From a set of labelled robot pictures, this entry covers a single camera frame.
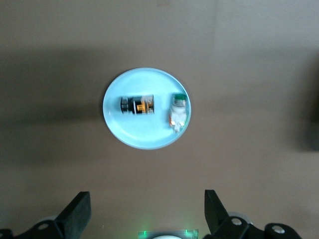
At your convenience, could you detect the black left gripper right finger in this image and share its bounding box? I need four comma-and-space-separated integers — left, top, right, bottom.
204, 189, 304, 239

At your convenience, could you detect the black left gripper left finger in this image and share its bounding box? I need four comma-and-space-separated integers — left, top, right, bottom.
0, 191, 92, 239

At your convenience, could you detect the orange black push-button switch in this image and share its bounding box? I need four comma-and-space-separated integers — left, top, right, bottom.
120, 94, 156, 117

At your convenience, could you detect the light blue round plate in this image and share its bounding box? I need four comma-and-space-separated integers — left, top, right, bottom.
102, 67, 193, 150

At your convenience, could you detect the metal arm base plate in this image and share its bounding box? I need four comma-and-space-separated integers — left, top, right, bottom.
138, 229, 199, 239

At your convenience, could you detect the green white push-button switch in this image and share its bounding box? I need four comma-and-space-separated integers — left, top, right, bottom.
167, 93, 188, 134

